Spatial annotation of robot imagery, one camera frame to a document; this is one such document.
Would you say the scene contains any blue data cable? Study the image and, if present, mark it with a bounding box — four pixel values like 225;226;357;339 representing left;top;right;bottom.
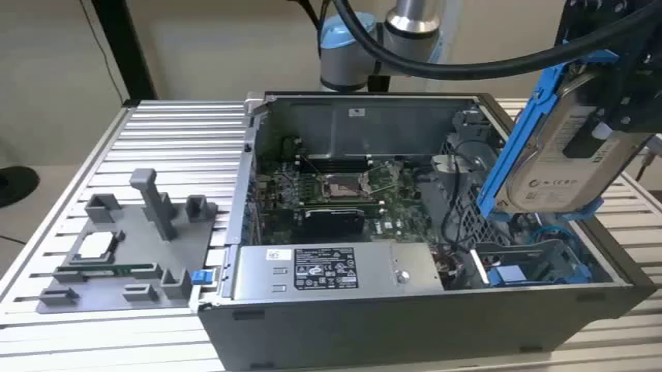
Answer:
531;222;572;257

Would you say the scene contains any silver CPU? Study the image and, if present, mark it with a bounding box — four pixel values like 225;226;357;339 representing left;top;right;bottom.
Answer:
76;233;118;260

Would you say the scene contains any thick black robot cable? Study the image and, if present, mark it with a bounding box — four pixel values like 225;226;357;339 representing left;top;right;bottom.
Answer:
333;0;662;81

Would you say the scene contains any dark grey open PC case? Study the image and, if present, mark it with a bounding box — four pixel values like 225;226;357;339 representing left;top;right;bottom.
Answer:
198;91;658;372

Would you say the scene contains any CPU socket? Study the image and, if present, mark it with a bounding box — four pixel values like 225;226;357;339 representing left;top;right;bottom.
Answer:
323;173;375;199

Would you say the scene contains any hard disk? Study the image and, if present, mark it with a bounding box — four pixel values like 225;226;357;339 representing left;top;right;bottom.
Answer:
475;50;623;222

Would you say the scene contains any black graphics card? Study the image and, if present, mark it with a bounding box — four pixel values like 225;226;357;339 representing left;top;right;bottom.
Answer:
301;206;367;238

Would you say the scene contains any multicolour power wire bundle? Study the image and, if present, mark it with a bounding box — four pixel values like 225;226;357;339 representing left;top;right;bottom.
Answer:
431;250;469;282

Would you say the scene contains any perforated metal drive cage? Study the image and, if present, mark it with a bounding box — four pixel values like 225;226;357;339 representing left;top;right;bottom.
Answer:
420;131;517;249

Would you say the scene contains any green Dell motherboard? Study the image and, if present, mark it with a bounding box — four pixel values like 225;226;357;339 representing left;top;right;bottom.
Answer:
252;153;433;247

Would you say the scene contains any silver power supply unit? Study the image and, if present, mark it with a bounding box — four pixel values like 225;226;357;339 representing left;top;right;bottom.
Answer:
229;243;447;302

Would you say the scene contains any metal socket cover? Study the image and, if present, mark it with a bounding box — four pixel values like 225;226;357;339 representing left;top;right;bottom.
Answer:
360;161;403;195

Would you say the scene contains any grey parts rack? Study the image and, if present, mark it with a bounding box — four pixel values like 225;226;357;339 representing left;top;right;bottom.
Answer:
34;168;221;315

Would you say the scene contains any black upright post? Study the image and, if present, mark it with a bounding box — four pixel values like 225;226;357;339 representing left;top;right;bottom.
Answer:
100;0;158;102

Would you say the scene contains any metal disk bay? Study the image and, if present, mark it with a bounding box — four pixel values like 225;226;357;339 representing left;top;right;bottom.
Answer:
464;234;616;291

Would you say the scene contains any blue plastic bay guide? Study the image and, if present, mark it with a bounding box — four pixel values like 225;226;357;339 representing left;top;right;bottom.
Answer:
487;264;527;288

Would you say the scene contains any black round stand base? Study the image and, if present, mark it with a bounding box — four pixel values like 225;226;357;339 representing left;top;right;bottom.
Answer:
0;165;41;208

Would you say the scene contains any green RAM stick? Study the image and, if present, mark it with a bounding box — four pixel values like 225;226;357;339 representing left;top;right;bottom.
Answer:
57;262;158;273
297;198;384;208

